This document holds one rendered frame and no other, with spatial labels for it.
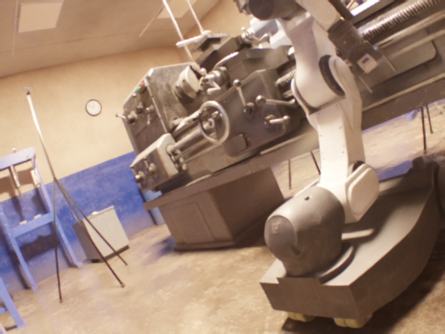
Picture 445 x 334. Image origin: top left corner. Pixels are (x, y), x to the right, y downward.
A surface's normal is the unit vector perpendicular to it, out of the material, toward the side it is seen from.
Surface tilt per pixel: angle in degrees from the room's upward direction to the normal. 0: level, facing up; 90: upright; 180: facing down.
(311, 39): 63
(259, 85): 90
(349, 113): 90
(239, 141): 90
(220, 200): 90
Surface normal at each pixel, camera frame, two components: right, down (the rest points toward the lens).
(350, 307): -0.71, 0.33
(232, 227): 0.63, -0.28
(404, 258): 0.29, -0.13
